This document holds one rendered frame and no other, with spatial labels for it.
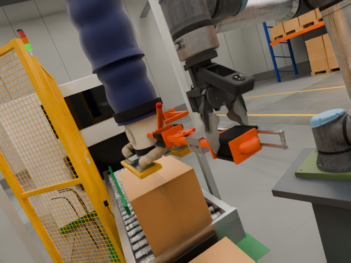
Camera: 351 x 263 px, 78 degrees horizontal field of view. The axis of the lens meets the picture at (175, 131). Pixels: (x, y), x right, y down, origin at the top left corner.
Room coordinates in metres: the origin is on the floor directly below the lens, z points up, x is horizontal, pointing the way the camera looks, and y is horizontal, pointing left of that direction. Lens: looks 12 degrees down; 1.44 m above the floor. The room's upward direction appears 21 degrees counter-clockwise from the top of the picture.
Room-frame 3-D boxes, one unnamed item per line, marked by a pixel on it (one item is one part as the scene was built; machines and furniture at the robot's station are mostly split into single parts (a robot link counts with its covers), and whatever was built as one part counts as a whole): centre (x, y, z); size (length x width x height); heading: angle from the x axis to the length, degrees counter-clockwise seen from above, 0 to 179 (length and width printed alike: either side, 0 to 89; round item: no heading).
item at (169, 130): (0.78, 0.03, 1.27); 0.10 x 0.08 x 0.06; 114
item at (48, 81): (2.62, 1.13, 1.05); 1.17 x 0.10 x 2.10; 19
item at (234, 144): (0.46, -0.11, 1.27); 0.08 x 0.07 x 0.05; 24
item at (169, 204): (1.42, 0.26, 0.75); 0.60 x 0.40 x 0.40; 18
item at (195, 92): (0.49, -0.10, 1.41); 0.09 x 0.08 x 0.12; 23
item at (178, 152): (1.05, 0.04, 1.17); 0.34 x 0.10 x 0.05; 24
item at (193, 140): (0.58, -0.06, 1.26); 0.07 x 0.07 x 0.04; 24
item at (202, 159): (1.79, -0.13, 0.50); 0.07 x 0.07 x 1.00; 19
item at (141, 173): (0.97, 0.21, 1.17); 0.34 x 0.10 x 0.05; 24
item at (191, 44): (0.49, -0.11, 1.49); 0.10 x 0.09 x 0.05; 113
